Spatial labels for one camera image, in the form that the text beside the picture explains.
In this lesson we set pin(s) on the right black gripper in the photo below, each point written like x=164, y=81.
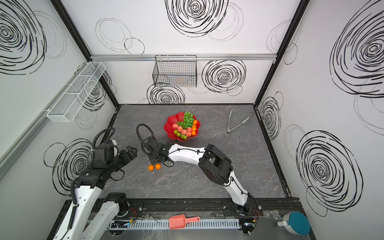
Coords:
x=154, y=160

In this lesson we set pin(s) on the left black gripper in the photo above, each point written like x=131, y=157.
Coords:
x=127, y=157

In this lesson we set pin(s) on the red flower-shaped bowl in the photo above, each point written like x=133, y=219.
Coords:
x=168, y=127

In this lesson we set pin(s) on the green grape bunch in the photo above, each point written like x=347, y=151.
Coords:
x=187, y=120

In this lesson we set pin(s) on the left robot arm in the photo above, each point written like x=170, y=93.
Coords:
x=86, y=189

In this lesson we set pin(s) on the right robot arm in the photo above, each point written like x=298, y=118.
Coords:
x=216, y=166

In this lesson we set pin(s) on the pink plastic scoop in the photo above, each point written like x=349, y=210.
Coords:
x=180, y=221

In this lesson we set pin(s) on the teal and white container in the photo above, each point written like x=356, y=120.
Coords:
x=295, y=223

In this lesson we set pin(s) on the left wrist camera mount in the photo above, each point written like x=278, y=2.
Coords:
x=116, y=149

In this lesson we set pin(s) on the white slotted cable duct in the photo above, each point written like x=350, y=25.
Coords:
x=204, y=224

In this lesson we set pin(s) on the white mesh wall shelf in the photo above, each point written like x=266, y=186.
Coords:
x=83, y=92

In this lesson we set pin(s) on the black wire basket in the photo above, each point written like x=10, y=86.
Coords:
x=176, y=70

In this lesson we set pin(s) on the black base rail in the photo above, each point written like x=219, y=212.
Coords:
x=224, y=206

